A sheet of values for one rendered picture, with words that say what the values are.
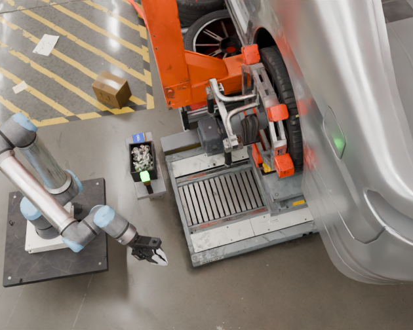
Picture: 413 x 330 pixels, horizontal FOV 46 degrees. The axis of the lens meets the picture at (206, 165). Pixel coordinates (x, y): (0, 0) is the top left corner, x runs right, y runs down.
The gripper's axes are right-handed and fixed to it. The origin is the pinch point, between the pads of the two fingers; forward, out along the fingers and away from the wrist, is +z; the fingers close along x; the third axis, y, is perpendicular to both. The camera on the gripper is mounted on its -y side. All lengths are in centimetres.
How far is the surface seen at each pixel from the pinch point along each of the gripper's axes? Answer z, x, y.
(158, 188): 2, -61, 45
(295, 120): 2, -69, -52
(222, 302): 74, -29, 46
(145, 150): -17, -74, 43
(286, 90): -9, -77, -53
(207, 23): -29, -183, 30
